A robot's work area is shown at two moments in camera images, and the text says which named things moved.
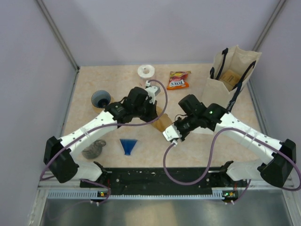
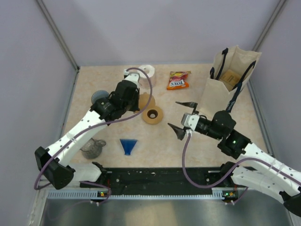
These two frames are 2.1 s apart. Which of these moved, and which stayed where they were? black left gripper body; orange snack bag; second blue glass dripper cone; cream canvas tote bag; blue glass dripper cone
Moved: black left gripper body
Stayed: cream canvas tote bag; orange snack bag; blue glass dripper cone; second blue glass dripper cone
